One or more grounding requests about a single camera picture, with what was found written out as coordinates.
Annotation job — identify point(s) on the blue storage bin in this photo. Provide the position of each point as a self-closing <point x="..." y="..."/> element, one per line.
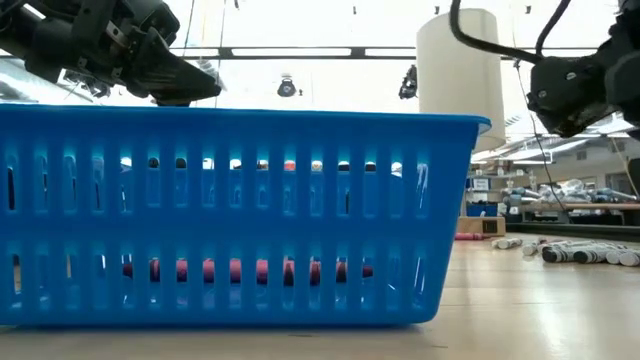
<point x="480" y="210"/>

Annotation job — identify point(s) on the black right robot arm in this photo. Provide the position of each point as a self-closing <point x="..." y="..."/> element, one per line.
<point x="627" y="75"/>

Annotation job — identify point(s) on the black overhead frame bar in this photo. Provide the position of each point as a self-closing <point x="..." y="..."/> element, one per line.
<point x="300" y="52"/>

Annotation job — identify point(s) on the blue plastic slotted basket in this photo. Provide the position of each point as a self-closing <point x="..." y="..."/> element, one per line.
<point x="240" y="230"/>

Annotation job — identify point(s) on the magenta crayon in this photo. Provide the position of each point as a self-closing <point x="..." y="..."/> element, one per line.
<point x="235" y="271"/>

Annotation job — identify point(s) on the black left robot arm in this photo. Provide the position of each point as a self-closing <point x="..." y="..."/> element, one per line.
<point x="30" y="35"/>

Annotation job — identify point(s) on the black aluminium table frame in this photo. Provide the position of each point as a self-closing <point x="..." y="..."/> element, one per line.
<point x="575" y="231"/>

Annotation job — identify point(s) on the pink crayon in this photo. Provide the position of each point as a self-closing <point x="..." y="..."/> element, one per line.
<point x="467" y="236"/>

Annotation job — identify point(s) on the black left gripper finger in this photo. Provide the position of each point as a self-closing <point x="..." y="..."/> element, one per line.
<point x="170" y="80"/>

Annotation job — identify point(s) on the cluttered background workbench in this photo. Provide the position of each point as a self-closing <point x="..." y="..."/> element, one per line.
<point x="575" y="206"/>

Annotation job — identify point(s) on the small white sign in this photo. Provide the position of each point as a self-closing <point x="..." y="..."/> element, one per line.
<point x="480" y="184"/>

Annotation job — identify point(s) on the black hanging fixture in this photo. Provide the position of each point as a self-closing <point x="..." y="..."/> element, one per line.
<point x="286" y="87"/>
<point x="409" y="82"/>

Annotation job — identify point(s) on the white cylindrical lamp shade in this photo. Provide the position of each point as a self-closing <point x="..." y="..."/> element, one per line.
<point x="460" y="75"/>

